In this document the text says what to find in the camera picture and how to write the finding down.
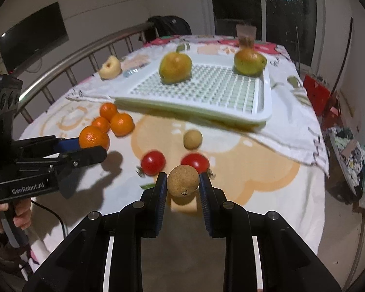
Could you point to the red box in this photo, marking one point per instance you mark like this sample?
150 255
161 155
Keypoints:
312 92

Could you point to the clear plastic cup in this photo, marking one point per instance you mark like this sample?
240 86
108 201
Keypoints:
245 36

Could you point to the white plastic slotted tray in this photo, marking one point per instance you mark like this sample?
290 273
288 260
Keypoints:
219 97

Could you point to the dark sliding window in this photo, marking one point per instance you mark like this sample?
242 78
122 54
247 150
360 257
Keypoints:
261 6

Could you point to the red tomato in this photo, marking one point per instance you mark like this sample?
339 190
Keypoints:
153 162
195 162

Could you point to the black flat screen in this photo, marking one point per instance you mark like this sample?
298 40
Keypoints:
33 36

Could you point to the brown longan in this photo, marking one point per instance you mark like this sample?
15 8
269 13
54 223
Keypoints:
182 181
192 139

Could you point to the small yellow-red pear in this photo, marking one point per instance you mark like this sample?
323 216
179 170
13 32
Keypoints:
250 61

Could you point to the white cloth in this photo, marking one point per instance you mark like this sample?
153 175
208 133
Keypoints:
289 121

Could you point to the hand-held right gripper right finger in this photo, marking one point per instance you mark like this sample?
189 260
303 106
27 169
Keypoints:
204 194

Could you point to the person's left hand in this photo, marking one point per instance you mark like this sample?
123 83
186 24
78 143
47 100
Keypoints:
20 220

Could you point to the printed cartoon blanket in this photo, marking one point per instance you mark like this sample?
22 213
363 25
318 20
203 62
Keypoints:
261 188

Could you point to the tangerine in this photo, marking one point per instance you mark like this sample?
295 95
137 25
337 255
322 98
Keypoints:
122 124
108 111
99 124
94 138

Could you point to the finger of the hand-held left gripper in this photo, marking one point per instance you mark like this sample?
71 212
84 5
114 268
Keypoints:
70 144
88 156

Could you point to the thin dark pole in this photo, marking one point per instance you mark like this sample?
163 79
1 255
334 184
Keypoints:
297 51

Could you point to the pile of clothes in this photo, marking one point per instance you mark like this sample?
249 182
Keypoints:
349 158

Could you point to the bitten yellow donut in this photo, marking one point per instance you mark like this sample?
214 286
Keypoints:
110 67

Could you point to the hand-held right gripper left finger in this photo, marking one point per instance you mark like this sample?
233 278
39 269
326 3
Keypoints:
161 194

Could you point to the black jacket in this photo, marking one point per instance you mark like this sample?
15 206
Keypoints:
170 26

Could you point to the large yellow pear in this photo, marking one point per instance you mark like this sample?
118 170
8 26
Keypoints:
175 67

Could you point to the blue snack packet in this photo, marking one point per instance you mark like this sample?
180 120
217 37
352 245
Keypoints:
130 72

